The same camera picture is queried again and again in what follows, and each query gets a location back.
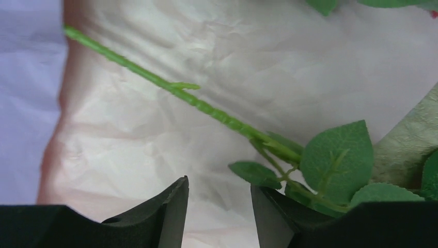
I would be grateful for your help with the purple wrapping paper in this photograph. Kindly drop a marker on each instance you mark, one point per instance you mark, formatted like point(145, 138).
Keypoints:
point(35, 49)

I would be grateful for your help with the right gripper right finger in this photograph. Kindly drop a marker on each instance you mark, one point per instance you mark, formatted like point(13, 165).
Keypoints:
point(282, 222)

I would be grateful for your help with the artificial flower bunch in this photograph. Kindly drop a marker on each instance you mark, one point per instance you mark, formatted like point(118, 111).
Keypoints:
point(333, 84)

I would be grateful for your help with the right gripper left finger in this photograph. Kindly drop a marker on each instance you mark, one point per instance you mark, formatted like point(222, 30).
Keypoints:
point(157, 222)

